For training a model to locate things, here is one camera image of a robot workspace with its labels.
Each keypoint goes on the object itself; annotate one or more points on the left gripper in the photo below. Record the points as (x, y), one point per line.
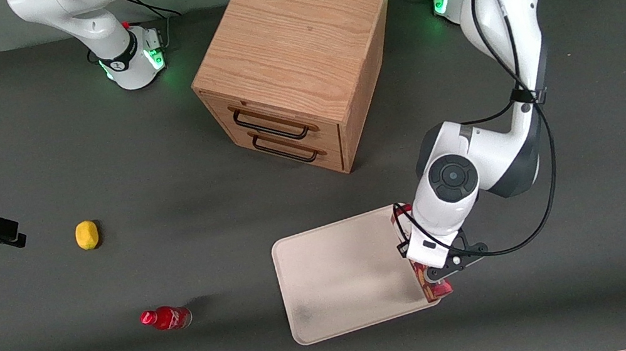
(402, 249)

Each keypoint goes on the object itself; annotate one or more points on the red cookie box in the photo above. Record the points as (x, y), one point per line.
(441, 289)

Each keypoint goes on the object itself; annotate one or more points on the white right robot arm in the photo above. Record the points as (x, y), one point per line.
(96, 21)

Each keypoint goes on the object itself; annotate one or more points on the white rectangular tray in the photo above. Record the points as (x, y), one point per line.
(342, 275)

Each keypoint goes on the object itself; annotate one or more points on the yellow lemon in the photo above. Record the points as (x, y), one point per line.
(86, 235)

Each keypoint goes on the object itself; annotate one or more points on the red cola bottle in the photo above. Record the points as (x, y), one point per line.
(168, 318)

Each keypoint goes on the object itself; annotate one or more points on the wooden drawer cabinet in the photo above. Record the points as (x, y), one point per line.
(291, 45)

